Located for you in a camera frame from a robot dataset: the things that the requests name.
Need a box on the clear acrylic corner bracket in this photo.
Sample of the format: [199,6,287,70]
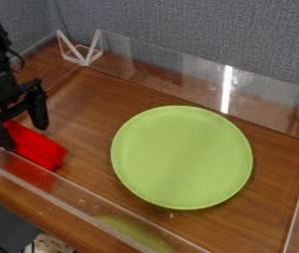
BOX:
[56,30,103,66]

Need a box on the red cloth block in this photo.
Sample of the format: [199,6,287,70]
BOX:
[4,121,67,171]

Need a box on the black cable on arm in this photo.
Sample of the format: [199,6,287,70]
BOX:
[5,48,26,73]

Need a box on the clear acrylic enclosure wall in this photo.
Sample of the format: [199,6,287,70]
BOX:
[0,32,299,253]

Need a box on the green round plate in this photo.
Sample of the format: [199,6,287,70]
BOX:
[111,106,252,210]

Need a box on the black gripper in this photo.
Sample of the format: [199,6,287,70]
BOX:
[0,61,49,150]

